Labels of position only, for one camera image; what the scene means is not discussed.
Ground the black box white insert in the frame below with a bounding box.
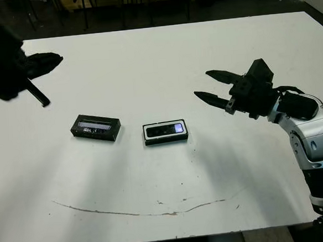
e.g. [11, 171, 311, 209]
[142, 118, 190, 148]

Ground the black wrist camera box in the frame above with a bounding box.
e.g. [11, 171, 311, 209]
[246, 57, 275, 87]
[0, 24, 25, 61]

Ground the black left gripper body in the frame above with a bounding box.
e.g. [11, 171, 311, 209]
[0, 48, 51, 111]

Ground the black slim camera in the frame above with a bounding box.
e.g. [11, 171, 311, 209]
[146, 123, 185, 138]

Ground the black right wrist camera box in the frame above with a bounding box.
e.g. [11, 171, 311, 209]
[246, 57, 275, 87]

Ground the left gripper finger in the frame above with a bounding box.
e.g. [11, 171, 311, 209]
[27, 64, 58, 80]
[26, 51, 64, 69]

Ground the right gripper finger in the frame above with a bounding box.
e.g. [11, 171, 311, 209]
[205, 68, 244, 87]
[194, 89, 231, 111]

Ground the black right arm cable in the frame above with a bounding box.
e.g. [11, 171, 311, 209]
[277, 84, 304, 96]

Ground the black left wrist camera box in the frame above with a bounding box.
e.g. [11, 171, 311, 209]
[0, 24, 25, 61]

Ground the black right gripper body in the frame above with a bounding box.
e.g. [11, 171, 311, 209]
[223, 72, 281, 120]

